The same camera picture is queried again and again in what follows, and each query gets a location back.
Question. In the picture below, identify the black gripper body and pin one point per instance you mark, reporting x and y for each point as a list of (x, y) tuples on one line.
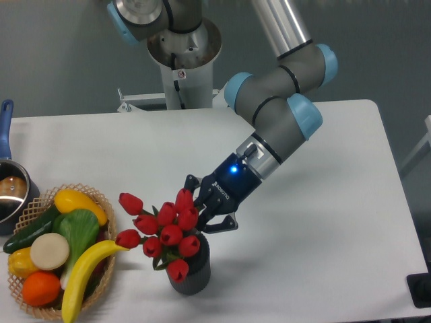
[(227, 186)]

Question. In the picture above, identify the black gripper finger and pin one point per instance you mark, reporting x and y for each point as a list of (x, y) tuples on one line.
[(229, 223), (192, 183)]

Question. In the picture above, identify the red tulip bouquet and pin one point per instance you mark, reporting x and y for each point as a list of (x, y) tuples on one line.
[(166, 235)]

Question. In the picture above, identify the dark grey ribbed vase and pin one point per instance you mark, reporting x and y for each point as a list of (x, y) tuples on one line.
[(199, 270)]

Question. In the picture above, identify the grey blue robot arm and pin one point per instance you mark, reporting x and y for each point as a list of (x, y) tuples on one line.
[(275, 104)]

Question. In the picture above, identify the green bok choy toy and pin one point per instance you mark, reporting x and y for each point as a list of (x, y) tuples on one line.
[(80, 228)]

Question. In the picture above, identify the yellow plastic squash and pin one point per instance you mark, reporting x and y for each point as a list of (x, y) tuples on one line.
[(68, 200)]

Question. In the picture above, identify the yellow plastic banana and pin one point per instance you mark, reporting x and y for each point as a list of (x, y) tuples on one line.
[(74, 293)]

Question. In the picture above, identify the green plastic cucumber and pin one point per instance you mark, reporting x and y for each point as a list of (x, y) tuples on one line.
[(26, 236)]

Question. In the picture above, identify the beige round slice toy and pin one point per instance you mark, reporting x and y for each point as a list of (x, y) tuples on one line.
[(49, 251)]

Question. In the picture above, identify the woven wicker basket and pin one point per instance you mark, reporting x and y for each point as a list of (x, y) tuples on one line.
[(97, 284)]

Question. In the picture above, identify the orange plastic orange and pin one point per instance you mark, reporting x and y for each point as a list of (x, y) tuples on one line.
[(41, 288)]

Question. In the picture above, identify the yellow bell pepper toy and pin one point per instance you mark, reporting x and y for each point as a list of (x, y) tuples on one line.
[(20, 263)]

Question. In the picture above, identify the black device at edge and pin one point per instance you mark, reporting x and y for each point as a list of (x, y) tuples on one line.
[(419, 288)]

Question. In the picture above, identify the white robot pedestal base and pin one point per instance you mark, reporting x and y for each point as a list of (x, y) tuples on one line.
[(186, 67)]

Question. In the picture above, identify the blue handled saucepan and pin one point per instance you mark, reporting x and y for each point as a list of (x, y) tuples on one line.
[(17, 187)]

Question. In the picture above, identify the white frame at right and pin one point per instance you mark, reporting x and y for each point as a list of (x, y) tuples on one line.
[(417, 154)]

